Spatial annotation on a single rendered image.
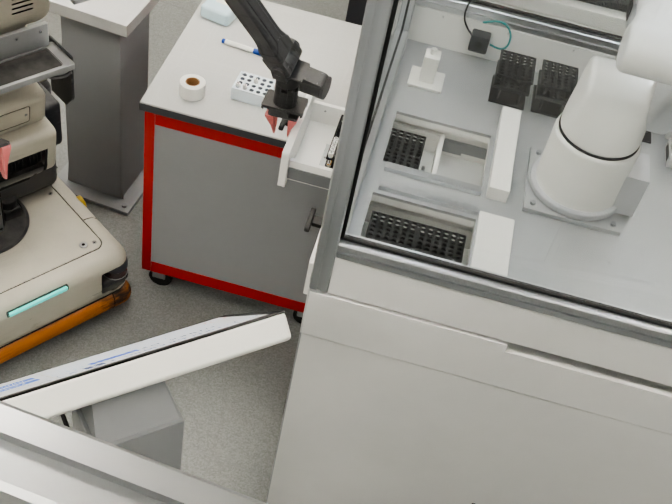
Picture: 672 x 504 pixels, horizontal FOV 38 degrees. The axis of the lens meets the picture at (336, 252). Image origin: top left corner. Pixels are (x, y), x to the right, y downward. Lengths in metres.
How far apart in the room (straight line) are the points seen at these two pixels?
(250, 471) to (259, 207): 0.75
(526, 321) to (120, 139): 1.74
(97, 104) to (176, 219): 0.52
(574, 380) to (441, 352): 0.28
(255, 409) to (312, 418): 0.63
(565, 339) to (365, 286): 0.41
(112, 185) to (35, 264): 0.63
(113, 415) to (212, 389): 1.34
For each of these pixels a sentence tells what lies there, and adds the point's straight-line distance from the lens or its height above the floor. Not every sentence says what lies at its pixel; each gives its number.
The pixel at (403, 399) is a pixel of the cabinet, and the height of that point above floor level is 0.67.
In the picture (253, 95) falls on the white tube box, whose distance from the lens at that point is 2.71.
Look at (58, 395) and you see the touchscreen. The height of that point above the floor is 1.19.
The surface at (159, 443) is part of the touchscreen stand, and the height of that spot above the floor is 0.98.
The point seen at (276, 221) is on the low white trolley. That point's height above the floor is 0.45.
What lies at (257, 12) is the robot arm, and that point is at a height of 1.29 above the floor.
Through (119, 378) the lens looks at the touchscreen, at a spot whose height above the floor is 1.18.
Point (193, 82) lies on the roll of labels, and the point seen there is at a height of 0.79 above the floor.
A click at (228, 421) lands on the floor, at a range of 2.94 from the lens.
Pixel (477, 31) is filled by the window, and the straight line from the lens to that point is 1.60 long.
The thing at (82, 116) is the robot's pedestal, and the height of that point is 0.33.
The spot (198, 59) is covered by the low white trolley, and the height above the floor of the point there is 0.76.
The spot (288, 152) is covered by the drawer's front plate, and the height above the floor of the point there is 0.93.
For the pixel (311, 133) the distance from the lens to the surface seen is 2.54.
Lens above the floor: 2.44
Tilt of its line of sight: 46 degrees down
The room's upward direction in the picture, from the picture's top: 13 degrees clockwise
